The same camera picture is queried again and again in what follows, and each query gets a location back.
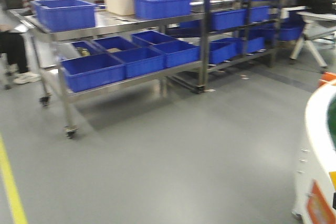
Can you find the blue bin lower shelf right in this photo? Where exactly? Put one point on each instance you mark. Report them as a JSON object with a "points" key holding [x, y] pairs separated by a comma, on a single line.
{"points": [[178, 53]]}

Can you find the blue bin shelf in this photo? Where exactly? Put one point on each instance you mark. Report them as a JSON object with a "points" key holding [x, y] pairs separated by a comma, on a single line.
{"points": [[89, 72], [140, 61], [178, 53]]}

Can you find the blue bin lower shelf middle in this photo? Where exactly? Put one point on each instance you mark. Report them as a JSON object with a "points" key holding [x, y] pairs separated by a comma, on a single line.
{"points": [[140, 61]]}

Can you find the blue bin lower shelf front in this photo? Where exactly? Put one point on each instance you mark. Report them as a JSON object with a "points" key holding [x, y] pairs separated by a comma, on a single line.
{"points": [[89, 72]]}

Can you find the blue bin on cart top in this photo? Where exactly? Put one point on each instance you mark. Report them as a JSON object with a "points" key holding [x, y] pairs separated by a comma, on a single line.
{"points": [[64, 15]]}

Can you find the large blue crate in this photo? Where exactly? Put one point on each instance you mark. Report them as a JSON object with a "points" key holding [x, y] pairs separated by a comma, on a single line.
{"points": [[158, 9]]}

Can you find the steel wheeled shelf cart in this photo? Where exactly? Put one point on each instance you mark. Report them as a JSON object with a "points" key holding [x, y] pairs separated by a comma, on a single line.
{"points": [[105, 37]]}

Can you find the white outer conveyor rim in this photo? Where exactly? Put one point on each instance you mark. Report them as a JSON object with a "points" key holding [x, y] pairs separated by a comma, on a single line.
{"points": [[315, 166]]}

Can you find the seated person legs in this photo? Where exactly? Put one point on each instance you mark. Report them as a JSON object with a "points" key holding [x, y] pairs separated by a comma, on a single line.
{"points": [[13, 45]]}

